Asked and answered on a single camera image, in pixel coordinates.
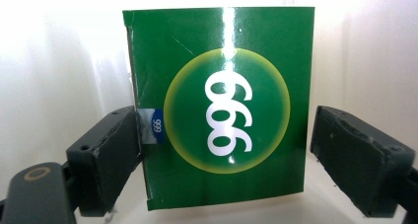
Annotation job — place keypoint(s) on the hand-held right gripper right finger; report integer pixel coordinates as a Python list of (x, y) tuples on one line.
[(358, 161)]

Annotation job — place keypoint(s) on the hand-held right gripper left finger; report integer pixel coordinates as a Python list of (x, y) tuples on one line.
[(108, 158)]

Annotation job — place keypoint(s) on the white storage box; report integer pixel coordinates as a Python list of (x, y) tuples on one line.
[(49, 69)]

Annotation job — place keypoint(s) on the green cardboard box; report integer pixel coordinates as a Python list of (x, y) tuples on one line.
[(197, 53)]

